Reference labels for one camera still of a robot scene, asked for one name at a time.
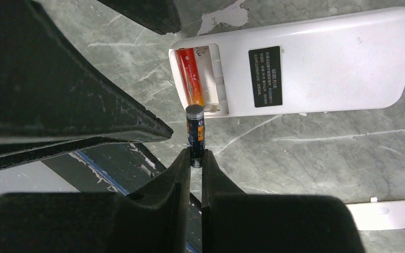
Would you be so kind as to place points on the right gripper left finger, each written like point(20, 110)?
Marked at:
point(48, 222)

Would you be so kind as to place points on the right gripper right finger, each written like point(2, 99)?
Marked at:
point(236, 221)

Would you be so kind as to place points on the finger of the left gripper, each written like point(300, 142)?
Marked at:
point(159, 16)
point(52, 100)

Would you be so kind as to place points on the red AAA battery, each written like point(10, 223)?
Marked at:
point(190, 76)

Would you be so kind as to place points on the black AAA battery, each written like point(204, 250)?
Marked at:
point(196, 134)

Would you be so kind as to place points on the white battery cover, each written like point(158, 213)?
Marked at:
point(378, 215)

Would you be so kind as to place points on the white remote control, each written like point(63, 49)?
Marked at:
point(340, 63)

